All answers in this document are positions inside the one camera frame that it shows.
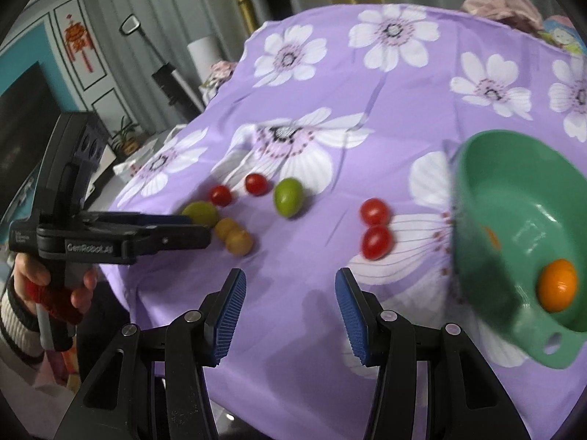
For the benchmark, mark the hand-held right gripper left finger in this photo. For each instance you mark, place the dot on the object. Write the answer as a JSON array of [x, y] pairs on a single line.
[[225, 321]]

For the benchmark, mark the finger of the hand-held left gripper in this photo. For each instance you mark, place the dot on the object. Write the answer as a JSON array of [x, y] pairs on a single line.
[[179, 240], [156, 220]]

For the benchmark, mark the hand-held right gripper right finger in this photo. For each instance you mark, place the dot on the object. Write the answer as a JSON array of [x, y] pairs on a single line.
[[354, 321]]

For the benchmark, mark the green jujube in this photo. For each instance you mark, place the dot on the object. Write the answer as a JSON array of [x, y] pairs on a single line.
[[202, 213], [288, 197]]

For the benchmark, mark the yellow-brown longan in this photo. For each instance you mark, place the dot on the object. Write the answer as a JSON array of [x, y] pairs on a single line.
[[240, 242], [228, 228]]

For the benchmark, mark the red cherry tomato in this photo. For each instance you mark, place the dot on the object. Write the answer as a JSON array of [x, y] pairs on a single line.
[[221, 195], [375, 211], [256, 184], [378, 242]]

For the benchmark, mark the green plastic bowl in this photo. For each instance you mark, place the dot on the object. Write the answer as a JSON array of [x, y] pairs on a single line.
[[513, 220]]

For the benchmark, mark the person's left forearm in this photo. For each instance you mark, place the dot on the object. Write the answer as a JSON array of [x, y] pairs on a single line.
[[16, 325]]

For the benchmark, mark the person's left hand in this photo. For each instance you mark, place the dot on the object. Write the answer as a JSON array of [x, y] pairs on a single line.
[[80, 293]]

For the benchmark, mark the potted plant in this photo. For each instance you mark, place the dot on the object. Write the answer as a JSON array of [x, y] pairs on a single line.
[[124, 137]]

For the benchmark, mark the black television screen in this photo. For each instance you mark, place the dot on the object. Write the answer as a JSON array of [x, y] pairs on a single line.
[[25, 123]]

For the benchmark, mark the black phone holder stand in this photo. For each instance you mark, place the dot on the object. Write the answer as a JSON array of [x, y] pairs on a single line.
[[169, 82]]

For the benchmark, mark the floral cloth bundle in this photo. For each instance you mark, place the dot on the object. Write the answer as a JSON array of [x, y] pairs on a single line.
[[219, 78]]

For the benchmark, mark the white cylinder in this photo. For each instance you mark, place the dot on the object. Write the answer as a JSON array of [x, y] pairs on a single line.
[[204, 59]]

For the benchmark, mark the purple floral tablecloth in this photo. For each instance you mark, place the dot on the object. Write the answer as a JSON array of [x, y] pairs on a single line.
[[344, 110]]

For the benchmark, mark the pink cloth bundle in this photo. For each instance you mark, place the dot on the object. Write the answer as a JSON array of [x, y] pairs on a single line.
[[502, 4]]

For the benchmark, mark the cartoon print pillow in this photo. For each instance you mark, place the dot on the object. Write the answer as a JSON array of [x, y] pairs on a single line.
[[562, 34]]

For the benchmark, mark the red knot wall decoration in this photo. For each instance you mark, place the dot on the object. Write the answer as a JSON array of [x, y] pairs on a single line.
[[78, 39]]

